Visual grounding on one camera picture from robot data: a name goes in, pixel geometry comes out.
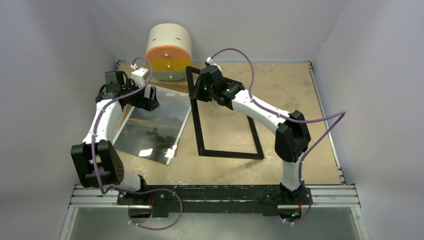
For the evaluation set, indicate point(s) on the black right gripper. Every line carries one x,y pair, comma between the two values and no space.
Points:
199,83

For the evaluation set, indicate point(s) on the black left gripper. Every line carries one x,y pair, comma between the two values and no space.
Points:
148,104

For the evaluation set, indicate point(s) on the wooden picture frame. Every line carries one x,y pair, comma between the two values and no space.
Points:
218,118

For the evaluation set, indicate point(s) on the mountain landscape photo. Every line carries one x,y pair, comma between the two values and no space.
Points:
155,126

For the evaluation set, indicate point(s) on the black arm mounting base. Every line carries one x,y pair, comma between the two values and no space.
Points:
267,200

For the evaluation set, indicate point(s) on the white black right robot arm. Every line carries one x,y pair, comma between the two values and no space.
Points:
291,133

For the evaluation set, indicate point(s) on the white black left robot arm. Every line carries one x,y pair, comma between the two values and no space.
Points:
96,161

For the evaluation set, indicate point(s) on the brown cardboard backing board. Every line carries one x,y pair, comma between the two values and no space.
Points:
173,101

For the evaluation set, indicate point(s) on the round pastel drawer cabinet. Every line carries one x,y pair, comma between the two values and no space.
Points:
169,49

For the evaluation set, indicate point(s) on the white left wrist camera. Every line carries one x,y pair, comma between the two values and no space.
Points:
138,76

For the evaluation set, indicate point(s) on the aluminium rail frame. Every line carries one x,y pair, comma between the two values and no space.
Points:
335,213

